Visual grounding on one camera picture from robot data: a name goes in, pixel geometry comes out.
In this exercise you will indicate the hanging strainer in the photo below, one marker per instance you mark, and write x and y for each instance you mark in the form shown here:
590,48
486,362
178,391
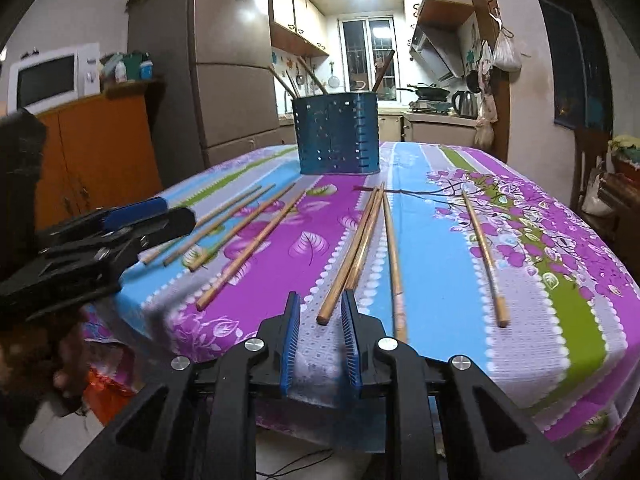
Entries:
333,77

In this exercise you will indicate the grey refrigerator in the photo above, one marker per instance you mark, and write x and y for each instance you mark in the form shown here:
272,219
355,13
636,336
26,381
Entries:
225,70

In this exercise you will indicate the blue perforated utensil holder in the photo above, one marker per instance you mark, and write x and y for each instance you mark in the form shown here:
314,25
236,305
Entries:
335,135

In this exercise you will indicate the white microwave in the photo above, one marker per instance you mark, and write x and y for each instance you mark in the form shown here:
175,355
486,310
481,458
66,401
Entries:
45,80

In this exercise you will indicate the black wok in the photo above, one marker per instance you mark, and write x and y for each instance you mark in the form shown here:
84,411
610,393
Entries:
430,91

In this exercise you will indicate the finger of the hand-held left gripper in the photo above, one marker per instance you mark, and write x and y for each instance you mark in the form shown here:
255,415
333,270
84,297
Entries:
165,225
135,212

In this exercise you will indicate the orange wooden cabinet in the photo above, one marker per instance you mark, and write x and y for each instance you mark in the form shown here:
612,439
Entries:
100,160

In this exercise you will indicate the blue canister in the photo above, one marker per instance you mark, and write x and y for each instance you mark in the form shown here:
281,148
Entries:
146,70

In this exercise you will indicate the range hood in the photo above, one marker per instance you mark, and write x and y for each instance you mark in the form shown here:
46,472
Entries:
440,45

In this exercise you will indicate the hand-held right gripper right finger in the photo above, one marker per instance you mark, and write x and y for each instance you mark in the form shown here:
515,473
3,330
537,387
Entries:
351,347

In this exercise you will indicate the hanging cloth bags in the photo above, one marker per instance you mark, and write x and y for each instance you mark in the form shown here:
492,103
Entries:
486,120

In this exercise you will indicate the barred kitchen window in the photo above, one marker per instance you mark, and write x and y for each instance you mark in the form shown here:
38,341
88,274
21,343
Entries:
370,52

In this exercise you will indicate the orange bag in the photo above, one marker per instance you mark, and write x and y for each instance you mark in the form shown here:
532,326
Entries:
107,395

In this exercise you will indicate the person's left hand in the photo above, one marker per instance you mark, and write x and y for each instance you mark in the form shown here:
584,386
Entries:
65,377

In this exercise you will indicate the green box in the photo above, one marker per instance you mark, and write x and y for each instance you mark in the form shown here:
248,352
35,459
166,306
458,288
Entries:
133,66

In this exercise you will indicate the steel kettle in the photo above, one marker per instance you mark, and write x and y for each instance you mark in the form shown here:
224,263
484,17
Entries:
465,105

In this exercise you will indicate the white plastic bag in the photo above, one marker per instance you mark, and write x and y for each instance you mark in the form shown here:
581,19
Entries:
506,52

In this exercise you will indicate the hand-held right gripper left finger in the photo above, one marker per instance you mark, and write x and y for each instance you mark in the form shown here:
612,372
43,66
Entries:
291,347

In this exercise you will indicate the gas stove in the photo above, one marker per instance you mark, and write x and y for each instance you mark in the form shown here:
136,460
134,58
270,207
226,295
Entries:
431,106

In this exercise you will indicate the kitchen counter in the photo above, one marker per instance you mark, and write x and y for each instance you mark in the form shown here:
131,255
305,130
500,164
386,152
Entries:
440,127

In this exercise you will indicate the upper kitchen cabinets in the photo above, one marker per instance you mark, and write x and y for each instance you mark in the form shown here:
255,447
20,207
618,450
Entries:
297,15

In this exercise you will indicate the dark window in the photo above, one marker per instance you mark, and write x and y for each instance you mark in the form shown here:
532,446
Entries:
575,60

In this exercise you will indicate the white bottle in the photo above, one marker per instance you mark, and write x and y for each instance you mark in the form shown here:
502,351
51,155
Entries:
120,72

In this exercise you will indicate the floral striped tablecloth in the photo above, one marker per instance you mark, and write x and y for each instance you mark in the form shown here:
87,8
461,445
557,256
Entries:
440,270

